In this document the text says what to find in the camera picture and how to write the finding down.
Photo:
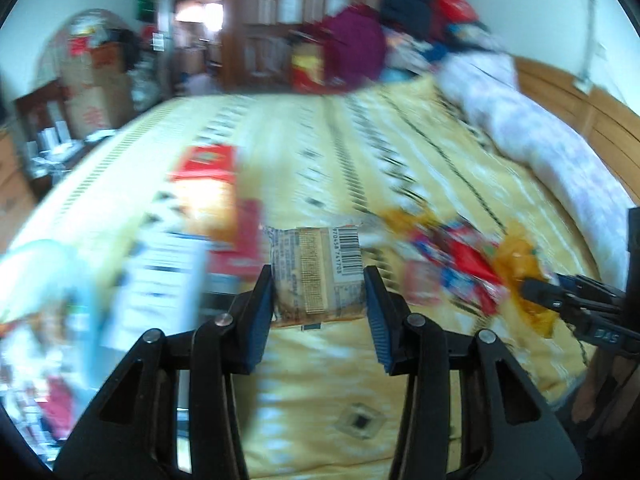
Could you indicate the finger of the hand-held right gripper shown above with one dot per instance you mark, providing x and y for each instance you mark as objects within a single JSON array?
[
  {"x": 590, "y": 282},
  {"x": 542, "y": 291}
]

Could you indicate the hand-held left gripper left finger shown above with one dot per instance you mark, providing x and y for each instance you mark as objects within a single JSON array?
[{"x": 260, "y": 317}]

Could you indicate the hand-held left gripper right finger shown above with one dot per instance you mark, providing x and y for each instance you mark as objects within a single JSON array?
[{"x": 381, "y": 320}]

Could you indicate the brown barcoded cake packet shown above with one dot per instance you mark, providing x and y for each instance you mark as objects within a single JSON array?
[{"x": 315, "y": 275}]

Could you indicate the pile of snack packets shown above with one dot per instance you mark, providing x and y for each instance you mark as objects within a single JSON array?
[{"x": 465, "y": 265}]

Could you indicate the pale blue plastic basin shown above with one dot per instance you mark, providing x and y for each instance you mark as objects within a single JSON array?
[{"x": 45, "y": 280}]

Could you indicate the heap of assorted snacks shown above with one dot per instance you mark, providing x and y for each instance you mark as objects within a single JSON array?
[{"x": 40, "y": 385}]

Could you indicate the person's right hand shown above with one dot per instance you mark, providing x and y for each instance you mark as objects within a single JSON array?
[{"x": 585, "y": 400}]

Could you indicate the flat red box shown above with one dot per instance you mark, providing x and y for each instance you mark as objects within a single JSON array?
[{"x": 247, "y": 240}]

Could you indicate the white cardboard box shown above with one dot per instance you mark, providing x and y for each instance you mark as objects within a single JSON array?
[{"x": 160, "y": 285}]

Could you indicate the red orange upright box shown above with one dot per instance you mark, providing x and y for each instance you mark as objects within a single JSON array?
[{"x": 207, "y": 185}]

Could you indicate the white pink floral quilt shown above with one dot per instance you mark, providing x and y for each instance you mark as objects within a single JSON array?
[{"x": 525, "y": 125}]

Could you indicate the wooden headboard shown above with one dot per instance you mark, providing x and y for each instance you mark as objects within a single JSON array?
[{"x": 575, "y": 105}]

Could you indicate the red gift box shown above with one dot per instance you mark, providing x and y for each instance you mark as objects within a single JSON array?
[{"x": 307, "y": 67}]

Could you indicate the brown cardboard box red print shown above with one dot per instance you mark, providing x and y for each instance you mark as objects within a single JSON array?
[{"x": 92, "y": 105}]

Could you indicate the white router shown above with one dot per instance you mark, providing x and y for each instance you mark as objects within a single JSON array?
[{"x": 52, "y": 137}]

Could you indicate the maroon clothing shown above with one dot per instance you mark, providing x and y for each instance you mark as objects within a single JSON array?
[{"x": 357, "y": 45}]

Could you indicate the wooden dresser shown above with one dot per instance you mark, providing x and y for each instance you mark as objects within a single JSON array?
[{"x": 12, "y": 185}]

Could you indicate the heap of mixed clothes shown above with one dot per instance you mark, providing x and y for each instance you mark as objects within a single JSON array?
[{"x": 430, "y": 20}]

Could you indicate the dark wooden desk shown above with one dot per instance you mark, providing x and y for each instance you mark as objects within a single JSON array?
[{"x": 30, "y": 110}]

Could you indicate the wall socket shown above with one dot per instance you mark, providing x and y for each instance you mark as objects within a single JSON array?
[{"x": 582, "y": 82}]

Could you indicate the green wall sign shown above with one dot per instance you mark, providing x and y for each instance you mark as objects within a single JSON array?
[{"x": 146, "y": 4}]

